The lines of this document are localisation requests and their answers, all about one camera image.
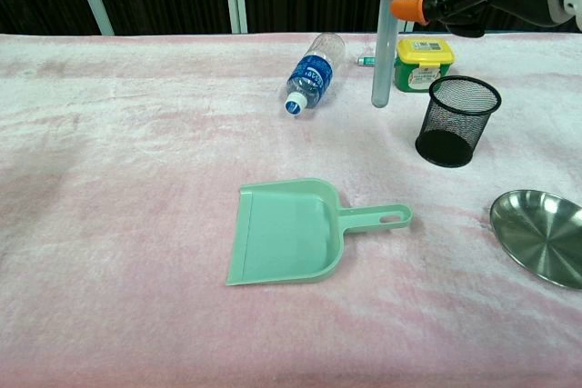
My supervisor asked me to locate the clear test tube white cap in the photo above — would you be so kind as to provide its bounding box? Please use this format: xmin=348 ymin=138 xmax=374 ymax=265
xmin=371 ymin=0 xmax=407 ymax=108

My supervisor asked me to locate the pink plush table cloth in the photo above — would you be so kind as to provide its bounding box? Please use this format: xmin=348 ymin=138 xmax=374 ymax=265
xmin=0 ymin=32 xmax=582 ymax=388

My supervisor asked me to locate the stainless steel round dish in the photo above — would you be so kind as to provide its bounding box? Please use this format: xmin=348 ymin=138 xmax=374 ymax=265
xmin=489 ymin=189 xmax=582 ymax=290

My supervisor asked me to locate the clear bottle blue label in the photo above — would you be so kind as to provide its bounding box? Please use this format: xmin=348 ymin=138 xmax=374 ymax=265
xmin=284 ymin=32 xmax=346 ymax=117

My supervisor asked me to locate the black mesh pen holder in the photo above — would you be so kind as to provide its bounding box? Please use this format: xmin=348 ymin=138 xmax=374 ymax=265
xmin=414 ymin=75 xmax=502 ymax=168

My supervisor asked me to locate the green tub yellow lid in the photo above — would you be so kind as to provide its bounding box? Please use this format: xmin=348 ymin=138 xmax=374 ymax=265
xmin=393 ymin=37 xmax=457 ymax=93

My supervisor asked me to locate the mint green plastic dustpan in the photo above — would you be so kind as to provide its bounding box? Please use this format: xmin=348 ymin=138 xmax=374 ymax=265
xmin=225 ymin=177 xmax=413 ymax=288

